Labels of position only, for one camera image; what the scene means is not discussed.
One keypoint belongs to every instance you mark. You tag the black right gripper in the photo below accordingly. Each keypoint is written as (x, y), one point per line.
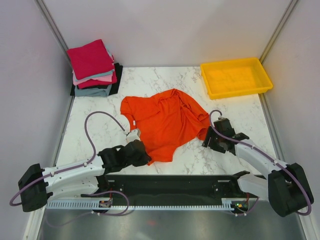
(211, 132)

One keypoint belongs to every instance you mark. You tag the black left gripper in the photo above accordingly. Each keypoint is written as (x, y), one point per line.
(145, 159)

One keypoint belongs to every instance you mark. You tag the orange t shirt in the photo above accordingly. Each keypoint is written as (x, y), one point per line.
(166, 120)

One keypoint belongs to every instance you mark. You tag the yellow plastic tray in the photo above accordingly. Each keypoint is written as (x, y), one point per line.
(234, 78)

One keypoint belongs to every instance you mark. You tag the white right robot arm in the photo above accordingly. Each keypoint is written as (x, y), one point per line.
(247, 182)

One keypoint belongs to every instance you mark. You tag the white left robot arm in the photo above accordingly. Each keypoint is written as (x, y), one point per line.
(38, 186)

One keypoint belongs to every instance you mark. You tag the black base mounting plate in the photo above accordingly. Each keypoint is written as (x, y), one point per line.
(205, 189)

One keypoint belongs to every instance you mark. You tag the black folded t shirt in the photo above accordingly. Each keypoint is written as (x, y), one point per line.
(115, 86)

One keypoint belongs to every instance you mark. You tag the grey-blue folded t shirt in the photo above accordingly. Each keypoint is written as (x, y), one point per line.
(92, 92)

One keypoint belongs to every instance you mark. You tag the crimson folded t shirt lower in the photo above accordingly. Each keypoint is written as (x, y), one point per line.
(92, 83)

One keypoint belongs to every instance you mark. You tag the crimson folded t shirt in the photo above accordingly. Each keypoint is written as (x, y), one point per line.
(90, 59)
(92, 83)

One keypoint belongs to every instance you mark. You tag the teal folded t shirt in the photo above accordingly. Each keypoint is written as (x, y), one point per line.
(92, 76)

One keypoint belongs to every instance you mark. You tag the pink folded t shirt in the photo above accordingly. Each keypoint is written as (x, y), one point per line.
(103, 79)

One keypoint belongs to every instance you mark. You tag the crimson folded t shirt top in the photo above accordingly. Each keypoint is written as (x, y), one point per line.
(90, 59)

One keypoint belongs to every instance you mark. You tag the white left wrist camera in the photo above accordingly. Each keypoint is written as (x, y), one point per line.
(133, 135)

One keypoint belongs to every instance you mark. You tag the white slotted cable duct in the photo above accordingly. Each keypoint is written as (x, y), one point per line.
(120, 204)

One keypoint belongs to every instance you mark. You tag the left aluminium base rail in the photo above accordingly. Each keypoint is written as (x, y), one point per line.
(33, 225)

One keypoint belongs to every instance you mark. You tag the right aluminium frame post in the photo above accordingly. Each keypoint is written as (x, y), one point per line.
(278, 29)

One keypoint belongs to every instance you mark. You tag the aluminium frame post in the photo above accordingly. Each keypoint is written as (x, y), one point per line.
(53, 26)
(278, 29)

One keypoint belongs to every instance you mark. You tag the left aluminium frame post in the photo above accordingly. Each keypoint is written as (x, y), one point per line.
(53, 26)

